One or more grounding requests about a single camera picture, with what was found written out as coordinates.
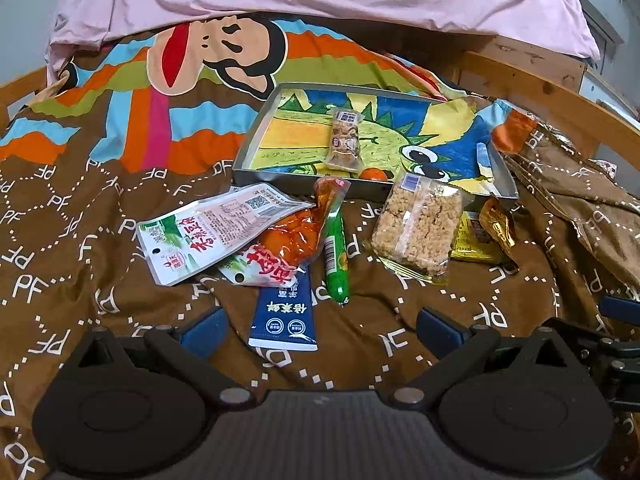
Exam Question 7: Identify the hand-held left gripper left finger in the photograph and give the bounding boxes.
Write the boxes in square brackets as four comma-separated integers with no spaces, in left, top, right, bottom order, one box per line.
[62,306,257,406]

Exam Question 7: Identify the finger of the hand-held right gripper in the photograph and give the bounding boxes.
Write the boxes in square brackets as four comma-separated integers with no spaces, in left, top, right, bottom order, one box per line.
[542,316,640,411]
[601,296,640,317]

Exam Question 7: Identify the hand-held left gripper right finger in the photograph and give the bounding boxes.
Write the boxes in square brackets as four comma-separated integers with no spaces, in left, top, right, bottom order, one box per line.
[390,306,576,406]

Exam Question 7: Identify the blue snack packet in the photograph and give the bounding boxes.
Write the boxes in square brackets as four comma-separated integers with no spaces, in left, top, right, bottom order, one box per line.
[248,265,321,352]

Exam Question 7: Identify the yellow snack packet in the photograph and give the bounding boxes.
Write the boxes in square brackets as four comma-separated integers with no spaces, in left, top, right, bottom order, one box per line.
[450,210,506,266]

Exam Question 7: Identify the white and green snack pouch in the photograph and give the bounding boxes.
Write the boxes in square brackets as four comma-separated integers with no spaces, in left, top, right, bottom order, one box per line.
[137,183,313,287]

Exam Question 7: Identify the puffed rice bar packet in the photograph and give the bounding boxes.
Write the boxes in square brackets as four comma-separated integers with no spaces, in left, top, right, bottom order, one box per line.
[370,171,466,283]

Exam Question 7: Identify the gold snack packet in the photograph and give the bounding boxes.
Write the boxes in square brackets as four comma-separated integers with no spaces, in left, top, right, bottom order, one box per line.
[479,196,518,268]

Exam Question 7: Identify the green sausage stick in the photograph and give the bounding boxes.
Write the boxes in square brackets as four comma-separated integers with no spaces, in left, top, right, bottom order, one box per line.
[320,205,351,307]

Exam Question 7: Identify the orange spicy snack pouch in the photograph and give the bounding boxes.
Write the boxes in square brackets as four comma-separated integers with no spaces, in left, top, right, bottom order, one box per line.
[217,176,352,288]

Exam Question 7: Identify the metal tray with drawing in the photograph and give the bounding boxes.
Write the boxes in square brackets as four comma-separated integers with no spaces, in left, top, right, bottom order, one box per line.
[232,82,519,202]

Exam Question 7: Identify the brown printed blanket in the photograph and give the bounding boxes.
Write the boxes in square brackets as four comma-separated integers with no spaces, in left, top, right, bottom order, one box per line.
[0,12,640,480]

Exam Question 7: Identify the clear nut bar packet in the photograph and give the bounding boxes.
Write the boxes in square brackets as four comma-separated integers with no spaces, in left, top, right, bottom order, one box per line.
[324,107,365,178]

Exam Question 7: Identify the white cabinet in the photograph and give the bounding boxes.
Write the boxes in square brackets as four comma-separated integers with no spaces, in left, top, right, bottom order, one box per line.
[570,0,640,121]

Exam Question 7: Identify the wooden bed frame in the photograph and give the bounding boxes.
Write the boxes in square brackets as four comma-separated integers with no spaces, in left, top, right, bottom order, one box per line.
[0,35,640,171]

